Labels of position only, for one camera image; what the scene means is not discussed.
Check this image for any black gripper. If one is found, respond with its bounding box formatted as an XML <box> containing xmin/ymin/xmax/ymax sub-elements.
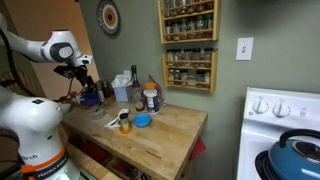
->
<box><xmin>71</xmin><ymin>64</ymin><xmax>97</xmax><ymax>92</ymax></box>

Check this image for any steel shaker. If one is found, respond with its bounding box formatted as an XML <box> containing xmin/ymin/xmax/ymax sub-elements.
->
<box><xmin>99</xmin><ymin>81</ymin><xmax>107</xmax><ymax>99</ymax></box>

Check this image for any blue plastic cup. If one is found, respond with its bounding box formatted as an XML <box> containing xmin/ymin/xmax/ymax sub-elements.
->
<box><xmin>82</xmin><ymin>91</ymin><xmax>101</xmax><ymax>108</ymax></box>

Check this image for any clear plastic cup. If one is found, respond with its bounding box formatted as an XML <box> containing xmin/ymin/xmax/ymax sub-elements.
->
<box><xmin>87</xmin><ymin>105</ymin><xmax>106</xmax><ymax>121</ymax></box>

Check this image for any blue tissue box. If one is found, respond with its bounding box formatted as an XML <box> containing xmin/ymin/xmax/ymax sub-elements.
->
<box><xmin>110</xmin><ymin>73</ymin><xmax>134</xmax><ymax>103</ymax></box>

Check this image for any dark glass bottle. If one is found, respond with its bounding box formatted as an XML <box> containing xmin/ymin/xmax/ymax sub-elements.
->
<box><xmin>130</xmin><ymin>64</ymin><xmax>141</xmax><ymax>88</ymax></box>

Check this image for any tall glass jar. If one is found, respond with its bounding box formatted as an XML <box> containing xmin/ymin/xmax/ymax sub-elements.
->
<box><xmin>130</xmin><ymin>84</ymin><xmax>146</xmax><ymax>112</ymax></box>

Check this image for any small black-lidded glass jar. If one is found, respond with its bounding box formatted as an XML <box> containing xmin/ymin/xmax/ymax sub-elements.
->
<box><xmin>119</xmin><ymin>112</ymin><xmax>131</xmax><ymax>132</ymax></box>

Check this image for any small blue bowl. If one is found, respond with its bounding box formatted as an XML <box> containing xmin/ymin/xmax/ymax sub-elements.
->
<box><xmin>132</xmin><ymin>112</ymin><xmax>153</xmax><ymax>129</ymax></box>

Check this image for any wooden spice rack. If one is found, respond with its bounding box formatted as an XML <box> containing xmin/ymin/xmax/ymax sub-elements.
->
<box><xmin>157</xmin><ymin>0</ymin><xmax>222</xmax><ymax>45</ymax></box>
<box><xmin>161</xmin><ymin>49</ymin><xmax>219</xmax><ymax>94</ymax></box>

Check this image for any red cloth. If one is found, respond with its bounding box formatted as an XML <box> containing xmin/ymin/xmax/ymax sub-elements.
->
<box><xmin>189</xmin><ymin>137</ymin><xmax>208</xmax><ymax>162</ymax></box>

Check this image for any white stove knob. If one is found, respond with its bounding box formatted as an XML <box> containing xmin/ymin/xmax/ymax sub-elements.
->
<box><xmin>252</xmin><ymin>96</ymin><xmax>270</xmax><ymax>115</ymax></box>
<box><xmin>272</xmin><ymin>98</ymin><xmax>292</xmax><ymax>118</ymax></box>

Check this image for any white kitchen stove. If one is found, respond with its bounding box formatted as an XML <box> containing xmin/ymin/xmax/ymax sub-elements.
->
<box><xmin>236</xmin><ymin>87</ymin><xmax>320</xmax><ymax>180</ymax></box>

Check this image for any black stove burner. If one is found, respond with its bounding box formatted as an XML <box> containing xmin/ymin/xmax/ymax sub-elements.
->
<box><xmin>254</xmin><ymin>149</ymin><xmax>273</xmax><ymax>180</ymax></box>

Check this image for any blue kettle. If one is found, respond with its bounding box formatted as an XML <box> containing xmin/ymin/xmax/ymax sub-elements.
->
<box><xmin>267</xmin><ymin>128</ymin><xmax>320</xmax><ymax>180</ymax></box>

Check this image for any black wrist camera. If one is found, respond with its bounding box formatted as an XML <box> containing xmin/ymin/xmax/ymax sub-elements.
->
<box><xmin>53</xmin><ymin>64</ymin><xmax>79</xmax><ymax>80</ymax></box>

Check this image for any decorative patterned wall plate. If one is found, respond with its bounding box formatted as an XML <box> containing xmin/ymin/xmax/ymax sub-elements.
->
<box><xmin>96</xmin><ymin>0</ymin><xmax>122</xmax><ymax>36</ymax></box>

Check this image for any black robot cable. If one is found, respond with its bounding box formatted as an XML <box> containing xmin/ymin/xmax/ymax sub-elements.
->
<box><xmin>0</xmin><ymin>28</ymin><xmax>24</xmax><ymax>91</ymax></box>

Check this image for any white light switch plate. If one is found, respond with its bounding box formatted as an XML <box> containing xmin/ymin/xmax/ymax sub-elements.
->
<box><xmin>235</xmin><ymin>37</ymin><xmax>255</xmax><ymax>62</ymax></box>

